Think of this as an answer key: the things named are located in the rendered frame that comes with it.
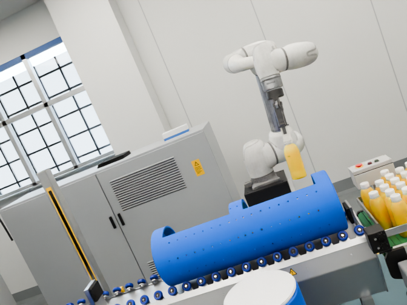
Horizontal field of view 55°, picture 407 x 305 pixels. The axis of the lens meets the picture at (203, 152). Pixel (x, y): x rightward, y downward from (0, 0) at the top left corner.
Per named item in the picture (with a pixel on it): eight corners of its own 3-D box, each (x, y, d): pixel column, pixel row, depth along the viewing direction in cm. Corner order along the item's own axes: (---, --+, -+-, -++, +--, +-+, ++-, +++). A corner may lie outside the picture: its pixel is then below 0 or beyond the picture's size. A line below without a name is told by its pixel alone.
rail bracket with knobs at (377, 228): (368, 247, 167) (360, 226, 166) (385, 242, 166) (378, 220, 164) (375, 258, 158) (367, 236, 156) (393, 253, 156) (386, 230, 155)
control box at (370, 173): (353, 184, 212) (347, 166, 210) (390, 171, 208) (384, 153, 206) (358, 190, 202) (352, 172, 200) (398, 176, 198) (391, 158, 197)
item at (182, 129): (166, 140, 371) (162, 133, 370) (189, 130, 370) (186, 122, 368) (164, 142, 359) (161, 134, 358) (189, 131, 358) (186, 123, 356)
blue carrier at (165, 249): (179, 267, 212) (157, 221, 207) (338, 213, 196) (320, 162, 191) (169, 298, 185) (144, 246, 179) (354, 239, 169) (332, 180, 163)
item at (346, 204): (349, 224, 187) (341, 201, 185) (354, 223, 186) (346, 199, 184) (355, 233, 177) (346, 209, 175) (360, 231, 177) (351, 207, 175)
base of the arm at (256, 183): (244, 184, 261) (241, 177, 260) (275, 173, 259) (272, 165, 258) (246, 192, 243) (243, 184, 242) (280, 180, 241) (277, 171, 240)
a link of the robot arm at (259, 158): (246, 176, 257) (235, 145, 254) (272, 165, 259) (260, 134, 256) (254, 180, 241) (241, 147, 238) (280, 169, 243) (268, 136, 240)
